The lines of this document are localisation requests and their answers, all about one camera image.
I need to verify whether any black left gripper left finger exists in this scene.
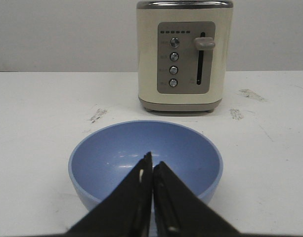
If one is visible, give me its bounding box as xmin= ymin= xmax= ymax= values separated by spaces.
xmin=63 ymin=152 xmax=153 ymax=237

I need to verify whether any cream two-slot toaster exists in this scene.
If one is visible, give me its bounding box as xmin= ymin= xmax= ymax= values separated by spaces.
xmin=136 ymin=0 xmax=234 ymax=113

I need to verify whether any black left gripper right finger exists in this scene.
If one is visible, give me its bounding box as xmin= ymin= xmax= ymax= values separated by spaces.
xmin=153 ymin=161 xmax=241 ymax=237

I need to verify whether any blue bowl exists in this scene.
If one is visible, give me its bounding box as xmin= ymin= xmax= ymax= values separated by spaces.
xmin=68 ymin=120 xmax=223 ymax=218

